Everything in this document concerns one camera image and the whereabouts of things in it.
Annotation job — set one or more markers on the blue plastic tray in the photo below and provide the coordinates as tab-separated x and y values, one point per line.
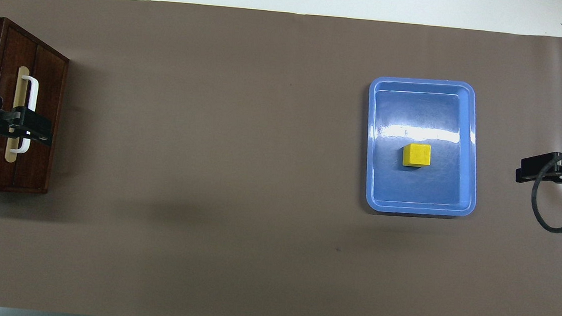
419	189

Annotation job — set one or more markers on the dark wooden drawer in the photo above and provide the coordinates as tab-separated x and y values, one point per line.
45	94

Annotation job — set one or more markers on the brown table mat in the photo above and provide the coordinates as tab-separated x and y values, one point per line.
236	149

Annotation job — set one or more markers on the yellow cube block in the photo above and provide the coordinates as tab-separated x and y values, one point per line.
416	154

